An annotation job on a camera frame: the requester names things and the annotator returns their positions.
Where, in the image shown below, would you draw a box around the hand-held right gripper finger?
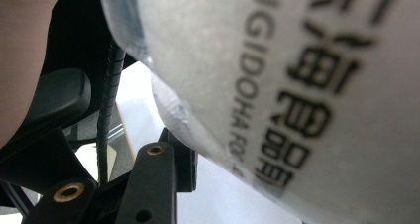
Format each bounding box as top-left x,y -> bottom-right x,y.
115,127 -> 198,224

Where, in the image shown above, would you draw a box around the red and white spouted pouch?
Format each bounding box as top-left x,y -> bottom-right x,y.
97,0 -> 420,224

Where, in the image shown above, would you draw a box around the left hand-held gripper black cable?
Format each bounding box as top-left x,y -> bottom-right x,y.
96,44 -> 127,187

